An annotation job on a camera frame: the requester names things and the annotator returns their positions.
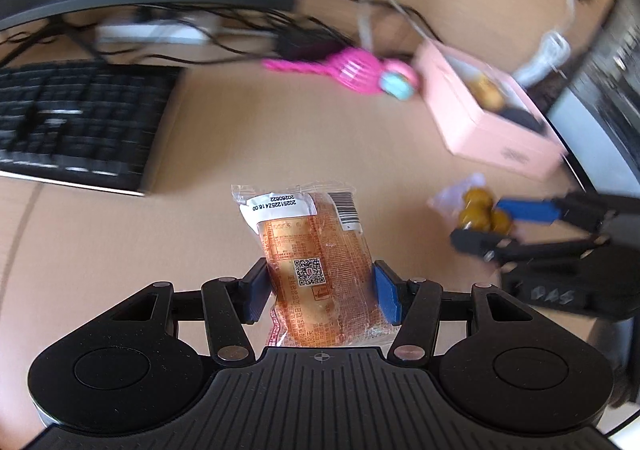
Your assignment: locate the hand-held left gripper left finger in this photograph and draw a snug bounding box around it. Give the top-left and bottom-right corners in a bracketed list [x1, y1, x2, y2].
[107, 257, 274, 366]

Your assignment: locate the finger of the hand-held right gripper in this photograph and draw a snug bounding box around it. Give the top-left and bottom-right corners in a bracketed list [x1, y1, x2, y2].
[495, 193, 618, 233]
[450, 228, 610, 267]

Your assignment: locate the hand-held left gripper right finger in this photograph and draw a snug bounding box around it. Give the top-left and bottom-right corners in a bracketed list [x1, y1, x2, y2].
[372, 259, 536, 363]

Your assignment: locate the braised egg packet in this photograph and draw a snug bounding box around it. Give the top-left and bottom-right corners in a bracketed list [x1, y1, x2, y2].
[427, 173, 516, 235]

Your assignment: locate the orange printed bread packet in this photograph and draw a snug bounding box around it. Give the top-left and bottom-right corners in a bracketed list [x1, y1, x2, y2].
[230, 184, 401, 349]

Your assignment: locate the pink cardboard box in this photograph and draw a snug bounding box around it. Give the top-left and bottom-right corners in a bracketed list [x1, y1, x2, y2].
[415, 40, 569, 181]

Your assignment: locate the black plush toy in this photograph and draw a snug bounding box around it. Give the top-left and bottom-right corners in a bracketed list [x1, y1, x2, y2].
[500, 107, 546, 133]

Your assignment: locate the clear bun packet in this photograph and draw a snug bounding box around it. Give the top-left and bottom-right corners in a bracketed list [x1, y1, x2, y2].
[467, 74, 506, 111]

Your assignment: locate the computer case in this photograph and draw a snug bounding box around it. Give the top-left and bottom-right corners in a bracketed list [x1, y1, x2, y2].
[547, 0, 640, 201]

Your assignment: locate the teal and pink toy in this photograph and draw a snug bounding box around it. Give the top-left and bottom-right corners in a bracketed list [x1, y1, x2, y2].
[377, 62, 421, 101]

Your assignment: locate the pink toy basket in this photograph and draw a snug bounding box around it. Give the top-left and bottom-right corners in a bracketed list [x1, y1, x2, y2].
[262, 47, 396, 95]

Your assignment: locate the black keyboard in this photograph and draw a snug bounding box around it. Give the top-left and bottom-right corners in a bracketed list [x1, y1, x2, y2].
[0, 60, 184, 197]

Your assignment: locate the black power adapter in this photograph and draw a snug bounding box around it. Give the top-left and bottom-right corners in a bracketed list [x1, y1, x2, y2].
[277, 27, 341, 58]

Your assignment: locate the white power strip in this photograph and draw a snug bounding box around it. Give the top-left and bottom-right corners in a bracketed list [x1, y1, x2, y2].
[97, 22, 211, 43]

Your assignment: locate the white coiled cable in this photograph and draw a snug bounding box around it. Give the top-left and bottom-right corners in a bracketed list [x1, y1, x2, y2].
[515, 0, 582, 83]

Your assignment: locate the grey cable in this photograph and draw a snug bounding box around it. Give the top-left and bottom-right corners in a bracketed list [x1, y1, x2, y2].
[357, 0, 441, 53]

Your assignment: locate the black cable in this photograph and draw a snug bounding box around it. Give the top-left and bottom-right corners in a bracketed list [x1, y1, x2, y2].
[135, 0, 361, 68]

